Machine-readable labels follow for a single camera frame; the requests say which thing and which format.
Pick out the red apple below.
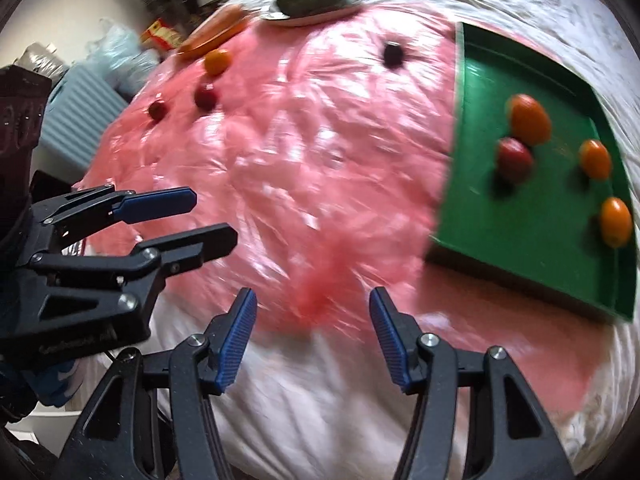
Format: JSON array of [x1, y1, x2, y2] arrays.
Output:
[[193, 81, 219, 112], [146, 99, 168, 122], [496, 136, 534, 184]]

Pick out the orange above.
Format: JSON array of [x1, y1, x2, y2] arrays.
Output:
[[599, 197, 634, 248], [579, 139, 612, 181], [203, 49, 233, 77]]

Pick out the orange front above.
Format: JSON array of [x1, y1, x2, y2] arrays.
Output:
[[599, 197, 634, 248]]

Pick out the large orange tangerine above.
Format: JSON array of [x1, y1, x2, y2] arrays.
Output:
[[506, 93, 552, 146]]

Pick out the light blue radiator heater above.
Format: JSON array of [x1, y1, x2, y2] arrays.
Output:
[[40, 63, 128, 171]]

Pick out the clear plastic bags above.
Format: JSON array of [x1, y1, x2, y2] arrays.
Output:
[[85, 18, 160, 98]]

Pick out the grey printed bag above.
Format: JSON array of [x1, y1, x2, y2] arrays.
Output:
[[14, 42, 68, 84]]

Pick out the white bed sheet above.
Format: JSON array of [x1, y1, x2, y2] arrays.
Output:
[[74, 0, 640, 480]]

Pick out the yellow red rice bag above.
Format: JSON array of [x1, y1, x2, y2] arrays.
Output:
[[140, 18, 184, 53]]

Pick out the pink plastic sheet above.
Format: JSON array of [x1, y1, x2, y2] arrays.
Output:
[[84, 4, 610, 417]]

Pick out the orange plate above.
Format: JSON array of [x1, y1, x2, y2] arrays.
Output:
[[176, 6, 254, 60]]

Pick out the carrot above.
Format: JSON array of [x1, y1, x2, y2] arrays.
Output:
[[180, 3, 250, 53]]

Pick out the green tray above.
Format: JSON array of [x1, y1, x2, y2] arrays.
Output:
[[426, 23, 637, 322]]

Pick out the white plate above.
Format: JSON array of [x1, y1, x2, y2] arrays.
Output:
[[258, 0, 366, 28]]

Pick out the dark plum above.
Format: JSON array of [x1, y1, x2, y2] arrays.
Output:
[[383, 41, 405, 70]]

